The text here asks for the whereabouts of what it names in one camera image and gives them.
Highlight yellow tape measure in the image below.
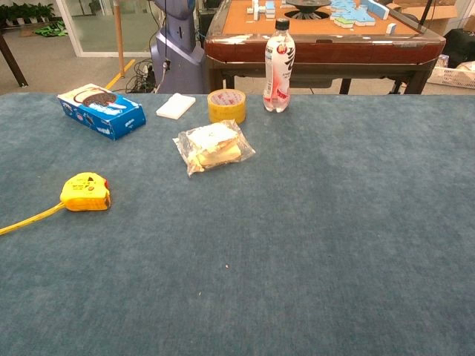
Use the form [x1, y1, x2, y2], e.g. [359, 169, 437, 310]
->
[0, 171, 112, 237]

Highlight purple robot base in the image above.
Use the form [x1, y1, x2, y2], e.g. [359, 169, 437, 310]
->
[149, 0, 206, 95]

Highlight yellow packing tape roll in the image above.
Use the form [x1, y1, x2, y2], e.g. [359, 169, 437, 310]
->
[206, 88, 247, 125]

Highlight bagged sandwich bread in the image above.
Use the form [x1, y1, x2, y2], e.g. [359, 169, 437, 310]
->
[172, 119, 257, 178]

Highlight blue table cloth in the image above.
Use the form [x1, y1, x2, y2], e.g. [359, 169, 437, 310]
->
[0, 92, 475, 356]

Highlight clear pink-label drink bottle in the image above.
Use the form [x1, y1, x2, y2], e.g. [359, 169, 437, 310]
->
[262, 18, 296, 113]

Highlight blue cookie box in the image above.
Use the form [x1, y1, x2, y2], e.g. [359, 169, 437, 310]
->
[56, 83, 147, 142]

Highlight brown mahjong table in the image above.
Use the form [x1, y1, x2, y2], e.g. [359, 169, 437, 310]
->
[203, 0, 447, 96]

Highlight wooden pole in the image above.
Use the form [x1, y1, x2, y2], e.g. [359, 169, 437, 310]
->
[113, 0, 126, 79]

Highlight black round centre dish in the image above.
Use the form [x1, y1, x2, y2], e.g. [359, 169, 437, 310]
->
[284, 0, 332, 20]

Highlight white plastic basket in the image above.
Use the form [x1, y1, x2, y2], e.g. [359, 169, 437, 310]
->
[427, 54, 475, 90]

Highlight dark wooden table leg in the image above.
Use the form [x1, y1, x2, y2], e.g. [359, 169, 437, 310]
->
[0, 31, 29, 88]

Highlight cardboard box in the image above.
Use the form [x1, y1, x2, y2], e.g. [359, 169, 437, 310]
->
[387, 0, 464, 37]

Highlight green potted plants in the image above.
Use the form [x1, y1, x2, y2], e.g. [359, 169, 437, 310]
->
[0, 2, 56, 26]

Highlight black cable bundle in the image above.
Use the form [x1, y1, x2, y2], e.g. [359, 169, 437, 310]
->
[125, 58, 161, 94]

